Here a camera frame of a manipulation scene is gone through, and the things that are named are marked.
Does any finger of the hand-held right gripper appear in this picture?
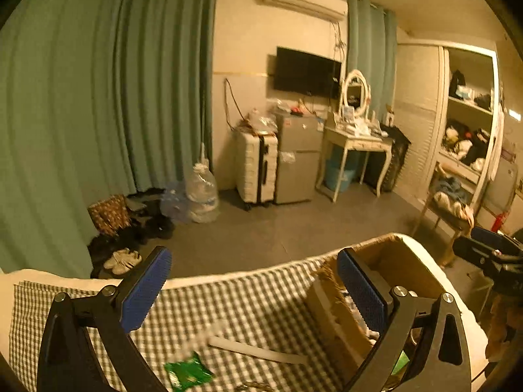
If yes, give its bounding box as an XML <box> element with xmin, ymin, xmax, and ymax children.
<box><xmin>470</xmin><ymin>226</ymin><xmax>516</xmax><ymax>251</ymax></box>
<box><xmin>453</xmin><ymin>237</ymin><xmax>497</xmax><ymax>271</ymax></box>

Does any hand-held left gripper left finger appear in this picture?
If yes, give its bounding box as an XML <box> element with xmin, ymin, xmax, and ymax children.
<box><xmin>37</xmin><ymin>246</ymin><xmax>173</xmax><ymax>392</ymax></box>

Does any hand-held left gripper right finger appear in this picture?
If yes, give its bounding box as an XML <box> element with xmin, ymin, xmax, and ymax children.
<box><xmin>336</xmin><ymin>247</ymin><xmax>473</xmax><ymax>392</ymax></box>

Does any brown cardboard box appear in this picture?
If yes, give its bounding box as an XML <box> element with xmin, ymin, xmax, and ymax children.
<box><xmin>304</xmin><ymin>242</ymin><xmax>454</xmax><ymax>392</ymax></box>

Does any person's right hand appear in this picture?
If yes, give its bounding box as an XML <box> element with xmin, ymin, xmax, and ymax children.
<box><xmin>487</xmin><ymin>290</ymin><xmax>520</xmax><ymax>361</ymax></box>

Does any pair of white sneakers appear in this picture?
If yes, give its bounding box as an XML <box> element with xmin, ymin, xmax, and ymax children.
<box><xmin>103</xmin><ymin>248</ymin><xmax>143</xmax><ymax>275</ymax></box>

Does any wooden chair with clothes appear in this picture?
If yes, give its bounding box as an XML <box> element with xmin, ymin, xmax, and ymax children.
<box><xmin>411</xmin><ymin>162</ymin><xmax>477</xmax><ymax>266</ymax></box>

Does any pile of black shoes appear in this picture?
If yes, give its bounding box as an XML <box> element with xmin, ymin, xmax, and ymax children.
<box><xmin>88</xmin><ymin>188</ymin><xmax>176</xmax><ymax>268</ymax></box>

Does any white bed mattress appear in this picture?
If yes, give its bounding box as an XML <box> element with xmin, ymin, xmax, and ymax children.
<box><xmin>0</xmin><ymin>233</ymin><xmax>491</xmax><ymax>392</ymax></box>

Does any green white packet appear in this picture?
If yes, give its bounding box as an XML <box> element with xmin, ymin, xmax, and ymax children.
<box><xmin>391</xmin><ymin>352</ymin><xmax>411</xmax><ymax>376</ymax></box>

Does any patterned brown bag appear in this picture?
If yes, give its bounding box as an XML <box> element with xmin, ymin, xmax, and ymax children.
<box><xmin>88</xmin><ymin>194</ymin><xmax>131</xmax><ymax>237</ymax></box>

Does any crushed clear water bottle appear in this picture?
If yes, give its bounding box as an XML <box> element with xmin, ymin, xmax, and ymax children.
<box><xmin>160</xmin><ymin>180</ymin><xmax>193</xmax><ymax>223</ymax></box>

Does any green snack packet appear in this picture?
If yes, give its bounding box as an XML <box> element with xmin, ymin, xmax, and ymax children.
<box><xmin>164</xmin><ymin>352</ymin><xmax>215</xmax><ymax>391</ymax></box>

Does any grey checked blanket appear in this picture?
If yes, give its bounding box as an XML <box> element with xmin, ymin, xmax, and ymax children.
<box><xmin>10</xmin><ymin>259</ymin><xmax>352</xmax><ymax>392</ymax></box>

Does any large clear water bottle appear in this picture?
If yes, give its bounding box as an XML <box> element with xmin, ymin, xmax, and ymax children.
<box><xmin>186</xmin><ymin>162</ymin><xmax>220</xmax><ymax>223</ymax></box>

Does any white plastic strip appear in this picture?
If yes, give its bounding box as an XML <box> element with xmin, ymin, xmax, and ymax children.
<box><xmin>208</xmin><ymin>336</ymin><xmax>308</xmax><ymax>365</ymax></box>

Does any blue waste bin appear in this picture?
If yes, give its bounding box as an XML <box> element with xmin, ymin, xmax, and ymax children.
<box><xmin>325</xmin><ymin>158</ymin><xmax>354</xmax><ymax>192</ymax></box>

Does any black bag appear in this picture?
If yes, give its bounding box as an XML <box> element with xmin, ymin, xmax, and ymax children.
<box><xmin>363</xmin><ymin>126</ymin><xmax>411</xmax><ymax>193</ymax></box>

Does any grey mini fridge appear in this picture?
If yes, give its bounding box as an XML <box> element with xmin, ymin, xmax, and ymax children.
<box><xmin>273</xmin><ymin>108</ymin><xmax>328</xmax><ymax>205</ymax></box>

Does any white slatted wardrobe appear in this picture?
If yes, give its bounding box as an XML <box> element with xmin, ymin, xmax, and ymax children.
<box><xmin>394</xmin><ymin>43</ymin><xmax>505</xmax><ymax>229</ymax></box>

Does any white vanity table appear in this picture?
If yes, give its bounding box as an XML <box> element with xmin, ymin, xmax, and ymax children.
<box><xmin>316</xmin><ymin>124</ymin><xmax>395</xmax><ymax>204</ymax></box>

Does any white suitcase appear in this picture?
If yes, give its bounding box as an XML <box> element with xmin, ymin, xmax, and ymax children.
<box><xmin>234</xmin><ymin>128</ymin><xmax>279</xmax><ymax>212</ymax></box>

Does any wide green curtain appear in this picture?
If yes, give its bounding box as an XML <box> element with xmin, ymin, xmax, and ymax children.
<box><xmin>0</xmin><ymin>0</ymin><xmax>220</xmax><ymax>278</ymax></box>

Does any oval white mirror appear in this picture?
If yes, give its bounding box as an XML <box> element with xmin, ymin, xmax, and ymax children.
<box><xmin>338</xmin><ymin>69</ymin><xmax>372</xmax><ymax>116</ymax></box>

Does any plastic bag on suitcase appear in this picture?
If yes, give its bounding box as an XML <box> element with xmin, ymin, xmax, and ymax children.
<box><xmin>245</xmin><ymin>108</ymin><xmax>279</xmax><ymax>135</ymax></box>

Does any narrow green curtain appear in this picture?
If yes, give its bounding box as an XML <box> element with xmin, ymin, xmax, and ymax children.
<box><xmin>346</xmin><ymin>0</ymin><xmax>398</xmax><ymax>120</ymax></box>

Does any wall cable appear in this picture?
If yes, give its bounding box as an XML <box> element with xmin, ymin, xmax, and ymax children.
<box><xmin>223</xmin><ymin>77</ymin><xmax>246</xmax><ymax>128</ymax></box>

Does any black wall television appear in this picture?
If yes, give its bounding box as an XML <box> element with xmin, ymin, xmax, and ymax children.
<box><xmin>273</xmin><ymin>46</ymin><xmax>343</xmax><ymax>99</ymax></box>

